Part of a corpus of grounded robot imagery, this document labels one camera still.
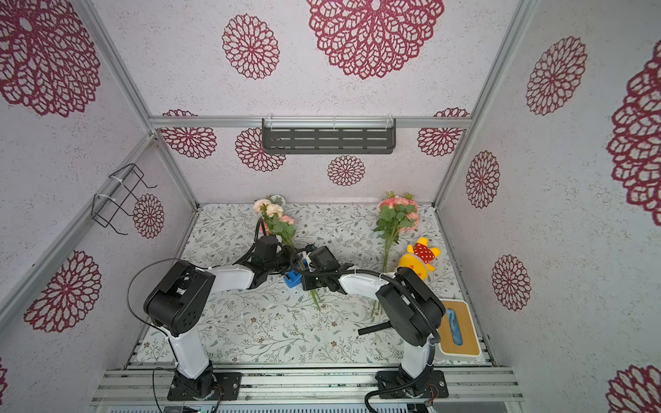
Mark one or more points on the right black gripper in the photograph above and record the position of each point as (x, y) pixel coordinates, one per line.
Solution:
(310, 279)

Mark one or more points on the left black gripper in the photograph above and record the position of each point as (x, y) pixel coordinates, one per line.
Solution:
(288, 252)

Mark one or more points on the blue tape dispenser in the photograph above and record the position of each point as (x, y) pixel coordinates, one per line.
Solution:
(292, 279)

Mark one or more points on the pink rose bouquet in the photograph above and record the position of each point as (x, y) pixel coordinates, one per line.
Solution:
(397, 214)
(273, 220)

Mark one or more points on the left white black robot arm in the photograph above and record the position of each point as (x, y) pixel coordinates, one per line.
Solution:
(175, 307)

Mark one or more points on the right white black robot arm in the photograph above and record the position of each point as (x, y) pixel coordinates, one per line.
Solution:
(412, 310)

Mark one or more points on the floral patterned table mat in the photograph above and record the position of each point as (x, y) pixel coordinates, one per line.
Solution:
(276, 324)

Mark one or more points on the black wristwatch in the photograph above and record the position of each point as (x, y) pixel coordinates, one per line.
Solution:
(374, 328)

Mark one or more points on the yellow plush toy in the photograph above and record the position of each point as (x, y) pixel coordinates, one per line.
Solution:
(419, 258)

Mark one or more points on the blue tool on tray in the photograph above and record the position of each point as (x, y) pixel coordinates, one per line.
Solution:
(455, 328)

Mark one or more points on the wooden tray white rim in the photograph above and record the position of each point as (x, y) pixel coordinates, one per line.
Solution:
(470, 350)

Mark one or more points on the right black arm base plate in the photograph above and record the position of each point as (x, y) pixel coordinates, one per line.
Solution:
(433, 386)

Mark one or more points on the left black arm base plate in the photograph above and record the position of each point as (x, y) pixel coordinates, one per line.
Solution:
(210, 386)

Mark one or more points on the dark grey wall shelf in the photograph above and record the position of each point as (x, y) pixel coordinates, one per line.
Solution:
(285, 138)

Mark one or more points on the black wire wall rack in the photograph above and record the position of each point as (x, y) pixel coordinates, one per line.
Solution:
(105, 207)

